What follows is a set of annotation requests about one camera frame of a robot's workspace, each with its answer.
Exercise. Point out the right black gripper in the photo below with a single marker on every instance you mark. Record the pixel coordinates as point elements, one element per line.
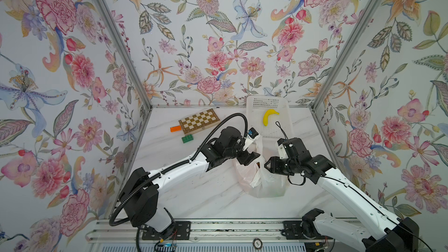
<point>273,163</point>

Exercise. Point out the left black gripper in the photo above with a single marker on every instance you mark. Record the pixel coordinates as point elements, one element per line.
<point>246,158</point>

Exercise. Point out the white translucent plastic bag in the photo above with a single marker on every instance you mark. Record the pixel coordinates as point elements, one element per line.
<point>257,181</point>

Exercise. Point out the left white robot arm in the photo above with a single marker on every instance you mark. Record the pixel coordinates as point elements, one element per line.
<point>139,196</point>

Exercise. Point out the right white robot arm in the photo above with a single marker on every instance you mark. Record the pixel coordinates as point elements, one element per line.
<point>381,230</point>

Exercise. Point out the white perforated plastic basket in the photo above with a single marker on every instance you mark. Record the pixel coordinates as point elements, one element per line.
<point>278,126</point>

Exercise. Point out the yellow banana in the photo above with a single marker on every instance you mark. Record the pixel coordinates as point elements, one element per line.
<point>266,116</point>

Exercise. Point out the wooden folding chessboard box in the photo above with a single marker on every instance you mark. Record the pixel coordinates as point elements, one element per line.
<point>199,121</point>

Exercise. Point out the green toy building brick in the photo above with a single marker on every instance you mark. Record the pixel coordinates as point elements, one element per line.
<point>187,138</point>

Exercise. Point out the orange toy building brick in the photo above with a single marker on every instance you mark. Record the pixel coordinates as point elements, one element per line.
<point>175,129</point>

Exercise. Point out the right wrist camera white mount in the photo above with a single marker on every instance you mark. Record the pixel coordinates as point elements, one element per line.
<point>282,152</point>

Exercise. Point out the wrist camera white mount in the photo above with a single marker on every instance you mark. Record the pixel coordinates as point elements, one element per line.
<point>282,152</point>
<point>252,136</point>

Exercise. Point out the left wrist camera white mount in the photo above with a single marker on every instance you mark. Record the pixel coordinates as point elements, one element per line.
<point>252,136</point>

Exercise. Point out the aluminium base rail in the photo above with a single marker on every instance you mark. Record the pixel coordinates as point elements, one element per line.
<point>213,235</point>

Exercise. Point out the aluminium back bottom rail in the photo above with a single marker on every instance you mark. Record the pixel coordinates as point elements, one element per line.
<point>217,106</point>

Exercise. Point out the aluminium corner post right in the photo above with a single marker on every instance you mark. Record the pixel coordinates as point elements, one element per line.
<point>371,7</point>

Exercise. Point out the aluminium corner post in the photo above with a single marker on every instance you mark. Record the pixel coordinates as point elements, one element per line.
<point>371,7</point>
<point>120,46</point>

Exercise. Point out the aluminium corner post left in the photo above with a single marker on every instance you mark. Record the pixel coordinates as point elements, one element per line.
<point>120,46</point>

